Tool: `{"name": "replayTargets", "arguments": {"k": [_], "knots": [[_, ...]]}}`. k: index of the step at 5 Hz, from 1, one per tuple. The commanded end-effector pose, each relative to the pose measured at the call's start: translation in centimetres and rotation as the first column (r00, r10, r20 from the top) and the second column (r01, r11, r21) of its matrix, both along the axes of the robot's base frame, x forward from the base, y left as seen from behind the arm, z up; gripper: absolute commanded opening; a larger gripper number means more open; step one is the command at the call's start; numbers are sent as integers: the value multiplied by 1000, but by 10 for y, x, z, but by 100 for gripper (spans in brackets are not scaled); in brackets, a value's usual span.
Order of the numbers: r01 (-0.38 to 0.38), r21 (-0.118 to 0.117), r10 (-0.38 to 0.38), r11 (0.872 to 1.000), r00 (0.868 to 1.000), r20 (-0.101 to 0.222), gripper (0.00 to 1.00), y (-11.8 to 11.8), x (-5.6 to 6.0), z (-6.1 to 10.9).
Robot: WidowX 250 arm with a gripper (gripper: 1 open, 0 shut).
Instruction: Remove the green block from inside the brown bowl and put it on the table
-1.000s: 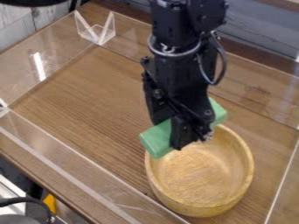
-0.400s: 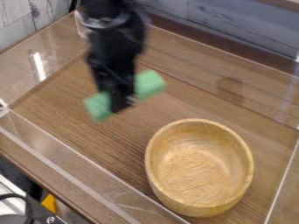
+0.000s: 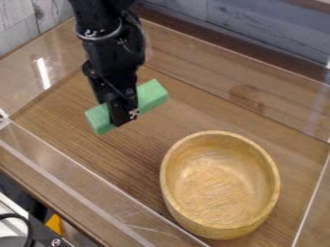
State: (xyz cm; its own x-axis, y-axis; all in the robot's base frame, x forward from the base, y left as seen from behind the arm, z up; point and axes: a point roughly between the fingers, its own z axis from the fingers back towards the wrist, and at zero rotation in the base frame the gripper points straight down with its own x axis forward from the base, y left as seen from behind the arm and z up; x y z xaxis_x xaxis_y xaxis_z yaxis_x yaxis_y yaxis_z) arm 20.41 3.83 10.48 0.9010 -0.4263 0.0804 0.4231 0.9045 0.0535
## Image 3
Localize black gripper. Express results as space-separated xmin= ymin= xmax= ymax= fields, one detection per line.
xmin=81 ymin=25 xmax=145 ymax=127

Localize green rectangular block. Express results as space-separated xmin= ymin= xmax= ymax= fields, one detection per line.
xmin=85 ymin=79 xmax=168 ymax=135

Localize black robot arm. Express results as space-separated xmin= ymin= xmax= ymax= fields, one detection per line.
xmin=68 ymin=0 xmax=145 ymax=126

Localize brown wooden bowl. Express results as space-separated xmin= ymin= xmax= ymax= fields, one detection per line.
xmin=160 ymin=130 xmax=280 ymax=240

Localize yellow and black device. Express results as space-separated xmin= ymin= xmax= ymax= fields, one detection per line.
xmin=28 ymin=214 xmax=89 ymax=247

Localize clear acrylic enclosure walls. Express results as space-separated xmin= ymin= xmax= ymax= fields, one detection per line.
xmin=0 ymin=14 xmax=330 ymax=247

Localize black cable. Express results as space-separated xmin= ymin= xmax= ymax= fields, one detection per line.
xmin=0 ymin=212 xmax=36 ymax=247

